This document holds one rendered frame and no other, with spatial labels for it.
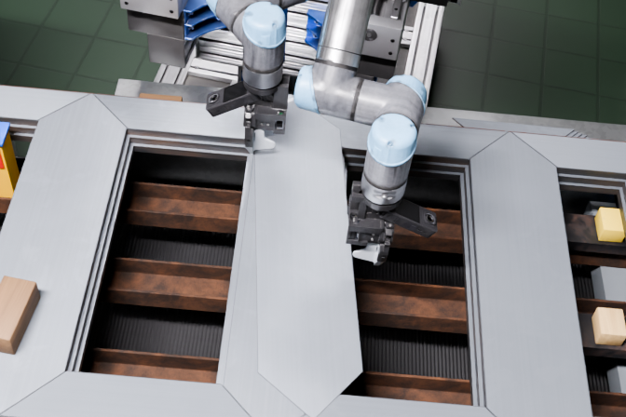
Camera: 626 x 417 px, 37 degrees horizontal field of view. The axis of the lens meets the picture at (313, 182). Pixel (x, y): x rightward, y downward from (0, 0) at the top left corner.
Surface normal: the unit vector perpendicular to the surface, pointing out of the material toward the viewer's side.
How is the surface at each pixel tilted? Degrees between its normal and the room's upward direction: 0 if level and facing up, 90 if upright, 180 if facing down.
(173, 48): 90
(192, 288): 0
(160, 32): 90
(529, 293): 0
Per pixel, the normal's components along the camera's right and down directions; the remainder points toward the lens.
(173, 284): 0.07, -0.64
